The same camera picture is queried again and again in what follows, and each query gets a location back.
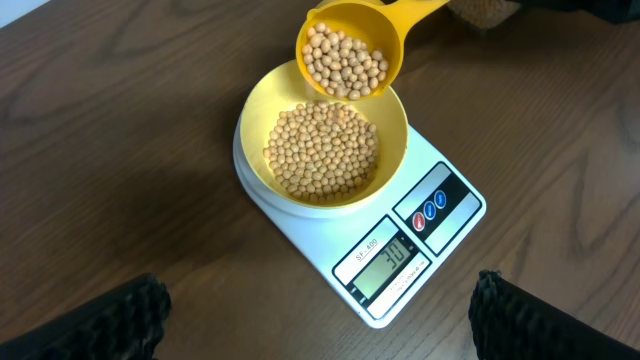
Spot soybeans in bowl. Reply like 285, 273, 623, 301
262, 101, 379, 203

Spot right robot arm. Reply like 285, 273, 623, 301
510, 0, 639, 24

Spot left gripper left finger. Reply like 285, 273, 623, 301
1, 274, 172, 360

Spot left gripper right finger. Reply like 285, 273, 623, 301
468, 270, 639, 360

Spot yellow measuring scoop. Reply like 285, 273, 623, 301
296, 0, 448, 96

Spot soybeans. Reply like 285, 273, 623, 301
299, 22, 390, 101
262, 101, 379, 203

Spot white digital kitchen scale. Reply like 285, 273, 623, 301
233, 129, 487, 328

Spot pale yellow plastic bowl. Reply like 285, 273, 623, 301
240, 60, 409, 209

